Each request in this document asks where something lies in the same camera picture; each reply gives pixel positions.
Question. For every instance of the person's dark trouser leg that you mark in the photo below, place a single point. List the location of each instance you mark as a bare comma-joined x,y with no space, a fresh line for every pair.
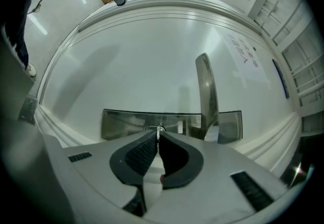
21,20

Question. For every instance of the small silver key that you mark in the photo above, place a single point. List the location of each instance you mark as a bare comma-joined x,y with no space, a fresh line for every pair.
158,133

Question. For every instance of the white framed glass partition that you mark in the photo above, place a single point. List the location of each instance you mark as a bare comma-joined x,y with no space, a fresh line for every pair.
286,28

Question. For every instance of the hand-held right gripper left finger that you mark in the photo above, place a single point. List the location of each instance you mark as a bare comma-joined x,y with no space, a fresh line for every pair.
141,152

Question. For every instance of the blue wall sign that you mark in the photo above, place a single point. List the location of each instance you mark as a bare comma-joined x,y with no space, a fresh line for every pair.
281,78

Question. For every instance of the white paper sign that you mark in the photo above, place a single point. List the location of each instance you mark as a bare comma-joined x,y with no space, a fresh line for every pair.
246,58

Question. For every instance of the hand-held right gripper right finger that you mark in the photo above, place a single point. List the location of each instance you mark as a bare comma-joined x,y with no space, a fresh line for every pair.
177,159

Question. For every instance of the white door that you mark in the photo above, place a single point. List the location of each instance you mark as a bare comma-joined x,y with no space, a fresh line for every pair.
141,66

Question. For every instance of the person's white shoe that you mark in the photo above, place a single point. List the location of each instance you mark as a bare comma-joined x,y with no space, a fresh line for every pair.
31,69

